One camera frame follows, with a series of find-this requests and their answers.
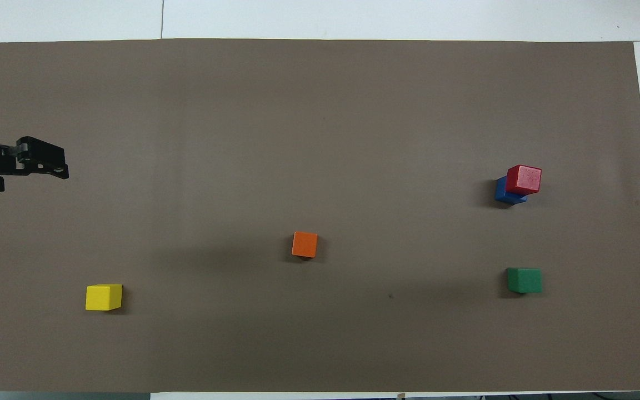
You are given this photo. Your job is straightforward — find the yellow wooden block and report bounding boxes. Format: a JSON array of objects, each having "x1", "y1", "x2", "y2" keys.
[{"x1": 85, "y1": 284, "x2": 123, "y2": 312}]

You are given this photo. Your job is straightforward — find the green wooden block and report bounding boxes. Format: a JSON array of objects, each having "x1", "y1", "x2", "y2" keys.
[{"x1": 506, "y1": 267, "x2": 543, "y2": 294}]

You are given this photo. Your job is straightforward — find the blue wooden block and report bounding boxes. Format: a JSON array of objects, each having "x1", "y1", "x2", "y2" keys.
[{"x1": 494, "y1": 176, "x2": 528, "y2": 207}]

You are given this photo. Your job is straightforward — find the brown table mat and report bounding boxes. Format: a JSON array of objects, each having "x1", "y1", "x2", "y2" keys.
[{"x1": 0, "y1": 38, "x2": 640, "y2": 394}]

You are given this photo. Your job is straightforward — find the orange wooden block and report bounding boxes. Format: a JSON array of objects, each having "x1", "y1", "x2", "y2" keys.
[{"x1": 291, "y1": 231, "x2": 318, "y2": 259}]

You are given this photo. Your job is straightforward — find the red wooden block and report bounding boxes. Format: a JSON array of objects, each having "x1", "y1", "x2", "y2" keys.
[{"x1": 506, "y1": 164, "x2": 543, "y2": 196}]

